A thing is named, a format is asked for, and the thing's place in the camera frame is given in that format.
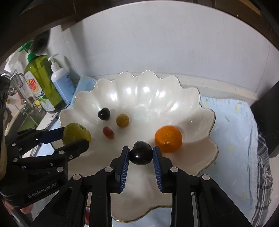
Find orange tangerine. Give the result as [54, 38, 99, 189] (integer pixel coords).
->
[154, 125, 183, 153]

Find dark grape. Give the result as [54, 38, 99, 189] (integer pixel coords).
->
[129, 141, 153, 165]

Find checkered plaid cloth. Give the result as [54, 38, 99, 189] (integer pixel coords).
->
[252, 131, 273, 226]

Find black knife block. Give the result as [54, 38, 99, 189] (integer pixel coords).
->
[251, 83, 279, 158]

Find red cherry tomato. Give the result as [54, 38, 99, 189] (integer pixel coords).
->
[103, 126, 114, 140]

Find green apple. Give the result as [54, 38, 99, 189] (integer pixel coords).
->
[62, 122, 91, 145]

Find light blue patterned cloth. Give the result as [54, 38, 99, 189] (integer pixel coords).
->
[53, 77, 258, 220]

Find small olive green fruit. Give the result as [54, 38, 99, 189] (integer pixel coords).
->
[116, 113, 130, 128]

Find stainless steel sink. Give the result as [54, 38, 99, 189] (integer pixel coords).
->
[4, 108, 46, 136]

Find person's hand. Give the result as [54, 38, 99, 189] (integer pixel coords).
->
[2, 198, 35, 217]

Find tall chrome faucet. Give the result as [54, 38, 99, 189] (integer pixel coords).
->
[1, 72, 42, 114]

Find green dish soap bottle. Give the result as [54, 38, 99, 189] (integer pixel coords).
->
[20, 41, 66, 113]

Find white scalloped ceramic bowl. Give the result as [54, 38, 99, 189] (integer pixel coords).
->
[58, 70, 220, 223]

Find dark plum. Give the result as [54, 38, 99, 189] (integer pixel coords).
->
[97, 107, 110, 121]

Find blue pump soap bottle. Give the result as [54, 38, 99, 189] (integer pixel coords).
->
[48, 54, 76, 105]

